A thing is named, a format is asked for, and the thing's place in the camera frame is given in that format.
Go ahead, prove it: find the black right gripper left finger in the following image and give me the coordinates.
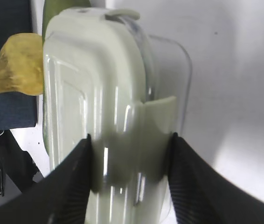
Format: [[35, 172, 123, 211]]
[[0, 135, 92, 224]]

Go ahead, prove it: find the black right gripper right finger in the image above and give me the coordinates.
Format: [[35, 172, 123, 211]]
[[168, 133, 264, 224]]

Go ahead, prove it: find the green lidded glass food container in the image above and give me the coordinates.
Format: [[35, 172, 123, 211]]
[[43, 7, 192, 224]]

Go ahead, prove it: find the yellow toy pumpkin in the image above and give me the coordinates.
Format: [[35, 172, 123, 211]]
[[0, 33, 44, 96]]

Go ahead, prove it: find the dark blue insulated lunch bag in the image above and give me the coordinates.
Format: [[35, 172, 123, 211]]
[[0, 0, 37, 131]]

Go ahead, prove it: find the green cucumber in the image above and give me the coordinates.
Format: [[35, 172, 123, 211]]
[[42, 0, 91, 155]]

